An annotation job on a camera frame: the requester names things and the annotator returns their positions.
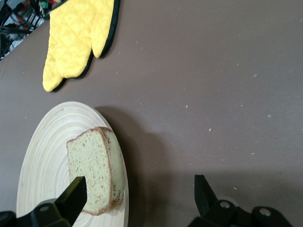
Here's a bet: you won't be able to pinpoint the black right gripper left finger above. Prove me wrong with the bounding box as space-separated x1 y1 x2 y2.
0 175 88 227

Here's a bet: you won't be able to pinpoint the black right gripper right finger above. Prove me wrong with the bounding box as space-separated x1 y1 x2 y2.
188 174 294 227

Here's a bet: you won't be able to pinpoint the slice of brown toast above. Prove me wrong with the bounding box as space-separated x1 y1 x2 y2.
66 126 125 216

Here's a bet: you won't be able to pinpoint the round wooden plate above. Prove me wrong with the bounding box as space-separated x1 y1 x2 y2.
16 101 130 227

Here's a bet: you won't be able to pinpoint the brown table cover sheet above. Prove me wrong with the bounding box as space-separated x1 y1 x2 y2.
0 0 303 227

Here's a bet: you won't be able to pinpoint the yellow quilted oven mitt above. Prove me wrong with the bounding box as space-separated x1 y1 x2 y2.
42 35 69 93
46 0 121 79

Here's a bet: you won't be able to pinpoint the tangled black cables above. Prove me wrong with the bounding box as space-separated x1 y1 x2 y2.
0 0 55 61

